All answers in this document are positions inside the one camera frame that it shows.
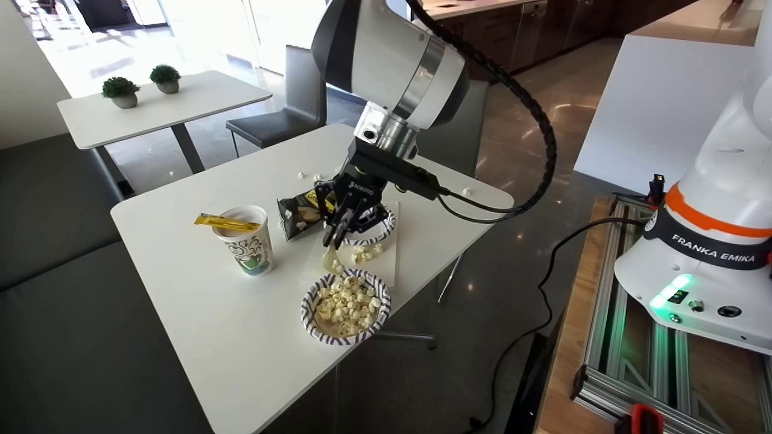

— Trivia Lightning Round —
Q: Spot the black yellow snack bag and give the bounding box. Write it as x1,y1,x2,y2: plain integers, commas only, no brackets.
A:
277,190,333,239

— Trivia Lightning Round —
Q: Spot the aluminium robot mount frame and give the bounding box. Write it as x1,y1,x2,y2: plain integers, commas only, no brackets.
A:
569,192,772,434

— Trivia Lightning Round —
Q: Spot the white background table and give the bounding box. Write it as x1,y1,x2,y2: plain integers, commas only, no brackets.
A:
58,70,271,198

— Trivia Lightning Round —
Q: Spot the near grey chair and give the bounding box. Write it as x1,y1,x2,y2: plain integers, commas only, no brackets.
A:
418,79,491,175

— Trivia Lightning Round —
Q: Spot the left small potted plant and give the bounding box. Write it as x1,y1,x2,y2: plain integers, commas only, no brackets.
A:
101,78,140,109

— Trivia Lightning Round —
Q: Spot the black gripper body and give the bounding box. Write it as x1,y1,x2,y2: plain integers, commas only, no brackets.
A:
315,174,385,223

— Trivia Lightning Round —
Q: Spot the white board panel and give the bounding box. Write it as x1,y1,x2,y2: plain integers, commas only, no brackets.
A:
575,35,754,192

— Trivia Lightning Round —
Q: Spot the dark bench seat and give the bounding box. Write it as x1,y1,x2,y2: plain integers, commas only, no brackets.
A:
0,134,213,434

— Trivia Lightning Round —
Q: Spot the empty patterned paper plate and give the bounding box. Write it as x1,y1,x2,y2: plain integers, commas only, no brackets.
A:
346,213,397,248

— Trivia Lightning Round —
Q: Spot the far grey chair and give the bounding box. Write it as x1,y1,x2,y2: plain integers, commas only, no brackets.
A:
228,46,329,150

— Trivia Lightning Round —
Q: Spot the white franka robot arm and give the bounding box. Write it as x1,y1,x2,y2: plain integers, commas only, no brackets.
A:
311,0,772,351

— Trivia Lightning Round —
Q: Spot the right small potted plant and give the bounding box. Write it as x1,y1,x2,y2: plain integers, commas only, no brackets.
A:
151,66,181,93

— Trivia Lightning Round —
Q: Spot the paper cup with yellow wrapper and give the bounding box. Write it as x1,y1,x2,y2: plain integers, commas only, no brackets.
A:
196,205,275,274

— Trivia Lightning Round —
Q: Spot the small potted plant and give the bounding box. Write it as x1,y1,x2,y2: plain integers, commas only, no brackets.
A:
101,78,140,109
151,66,181,93

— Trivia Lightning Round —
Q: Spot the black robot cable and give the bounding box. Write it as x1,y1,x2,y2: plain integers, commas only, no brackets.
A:
405,0,646,434

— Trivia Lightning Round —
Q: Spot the grey chair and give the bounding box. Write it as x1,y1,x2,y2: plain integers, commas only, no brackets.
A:
228,46,329,150
418,79,491,175

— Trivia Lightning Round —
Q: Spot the paper plate with popcorn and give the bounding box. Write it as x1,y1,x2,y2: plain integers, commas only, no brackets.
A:
303,271,392,345

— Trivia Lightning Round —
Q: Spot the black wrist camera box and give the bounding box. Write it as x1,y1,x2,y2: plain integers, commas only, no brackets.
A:
346,142,441,199

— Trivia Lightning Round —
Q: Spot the white dining table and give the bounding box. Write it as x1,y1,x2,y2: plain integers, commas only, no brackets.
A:
110,120,516,434

